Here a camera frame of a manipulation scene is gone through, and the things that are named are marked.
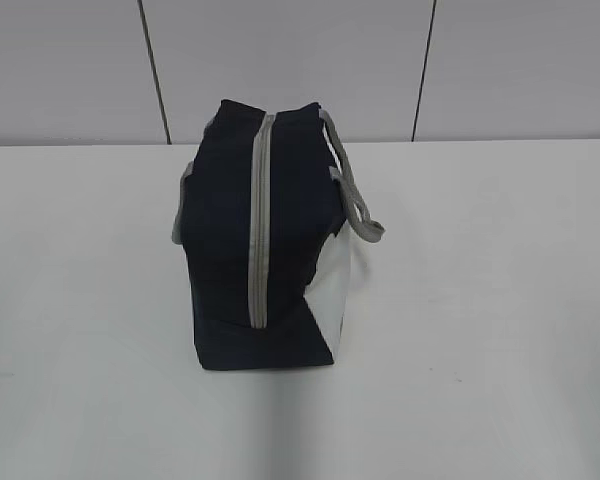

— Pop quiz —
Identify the navy and white lunch bag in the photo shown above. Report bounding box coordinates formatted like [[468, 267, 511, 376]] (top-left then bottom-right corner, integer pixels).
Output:
[[171, 99, 385, 371]]

